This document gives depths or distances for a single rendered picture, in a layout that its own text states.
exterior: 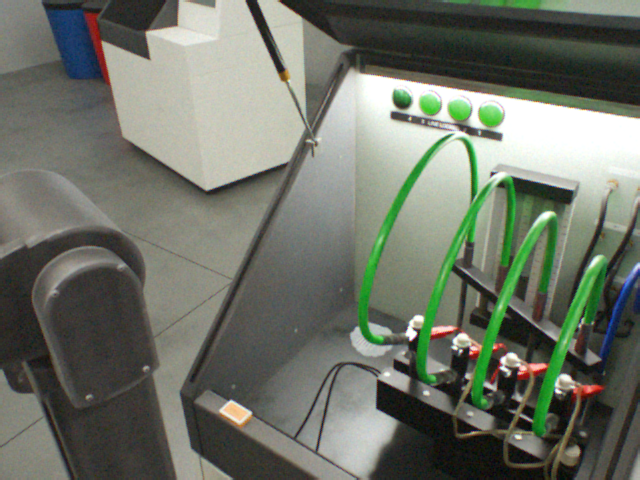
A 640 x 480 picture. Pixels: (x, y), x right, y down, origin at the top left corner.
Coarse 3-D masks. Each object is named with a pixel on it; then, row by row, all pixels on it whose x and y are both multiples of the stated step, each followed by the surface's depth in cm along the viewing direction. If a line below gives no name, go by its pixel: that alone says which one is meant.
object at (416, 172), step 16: (464, 144) 91; (416, 176) 79; (400, 192) 78; (400, 208) 77; (384, 224) 77; (384, 240) 77; (368, 272) 77; (368, 288) 77; (368, 304) 78; (368, 336) 82
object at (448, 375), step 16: (496, 176) 83; (480, 192) 80; (512, 192) 90; (480, 208) 79; (512, 208) 94; (464, 224) 77; (512, 224) 96; (448, 256) 76; (448, 272) 76; (496, 288) 104; (432, 304) 76; (432, 320) 77; (416, 368) 80; (432, 384) 86
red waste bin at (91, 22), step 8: (96, 0) 586; (104, 0) 587; (88, 8) 554; (96, 8) 551; (88, 16) 560; (96, 16) 555; (88, 24) 569; (96, 24) 560; (96, 32) 566; (96, 40) 572; (96, 48) 580; (104, 56) 578; (104, 64) 584; (104, 72) 592
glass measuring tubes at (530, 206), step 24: (504, 168) 105; (504, 192) 106; (528, 192) 102; (552, 192) 99; (576, 192) 99; (504, 216) 110; (528, 216) 107; (528, 264) 109; (528, 288) 114; (552, 288) 111; (480, 312) 121; (504, 336) 119; (528, 336) 115
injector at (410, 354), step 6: (414, 330) 98; (420, 330) 97; (414, 336) 98; (408, 342) 101; (414, 342) 99; (408, 348) 101; (414, 348) 100; (408, 354) 99; (414, 354) 100; (414, 360) 102; (414, 366) 102; (414, 372) 103; (414, 378) 104
